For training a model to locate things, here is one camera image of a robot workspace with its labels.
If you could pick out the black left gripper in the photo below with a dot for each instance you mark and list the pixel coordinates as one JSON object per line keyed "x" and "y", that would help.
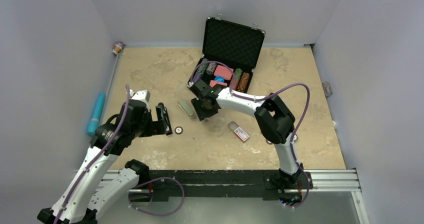
{"x": 155, "y": 127}

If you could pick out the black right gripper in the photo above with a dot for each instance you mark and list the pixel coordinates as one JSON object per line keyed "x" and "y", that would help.
{"x": 201, "y": 114}

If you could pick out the green stapler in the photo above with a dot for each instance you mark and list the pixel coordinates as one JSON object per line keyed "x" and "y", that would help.
{"x": 186, "y": 108}

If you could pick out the red white staple box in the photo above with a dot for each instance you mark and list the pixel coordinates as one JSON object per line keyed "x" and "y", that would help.
{"x": 238, "y": 131}

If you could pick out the black stapler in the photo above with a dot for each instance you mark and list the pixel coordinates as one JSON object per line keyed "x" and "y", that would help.
{"x": 163, "y": 120}

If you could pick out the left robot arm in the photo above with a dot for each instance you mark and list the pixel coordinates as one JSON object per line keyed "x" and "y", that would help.
{"x": 83, "y": 202}

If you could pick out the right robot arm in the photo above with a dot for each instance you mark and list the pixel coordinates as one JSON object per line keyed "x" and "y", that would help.
{"x": 275, "y": 121}

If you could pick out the brown white poker chip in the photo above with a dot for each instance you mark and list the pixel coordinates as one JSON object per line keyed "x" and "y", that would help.
{"x": 178, "y": 130}

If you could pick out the turquoise cylindrical tool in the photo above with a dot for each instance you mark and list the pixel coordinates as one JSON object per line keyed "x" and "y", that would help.
{"x": 96, "y": 114}

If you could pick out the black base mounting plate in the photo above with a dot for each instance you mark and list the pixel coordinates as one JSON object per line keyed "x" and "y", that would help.
{"x": 160, "y": 185}

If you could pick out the black poker chip case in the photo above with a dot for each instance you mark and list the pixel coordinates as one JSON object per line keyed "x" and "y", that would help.
{"x": 230, "y": 51}

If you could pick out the orange small bottle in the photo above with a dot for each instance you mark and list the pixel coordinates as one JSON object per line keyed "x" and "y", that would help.
{"x": 118, "y": 47}

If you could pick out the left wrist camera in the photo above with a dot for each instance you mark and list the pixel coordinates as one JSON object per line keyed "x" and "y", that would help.
{"x": 141, "y": 95}

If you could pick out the striped object at right wall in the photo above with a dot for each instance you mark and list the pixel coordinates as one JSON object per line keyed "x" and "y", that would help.
{"x": 327, "y": 89}

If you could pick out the aluminium frame rail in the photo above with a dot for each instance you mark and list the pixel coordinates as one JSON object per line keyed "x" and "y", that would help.
{"x": 334, "y": 199}

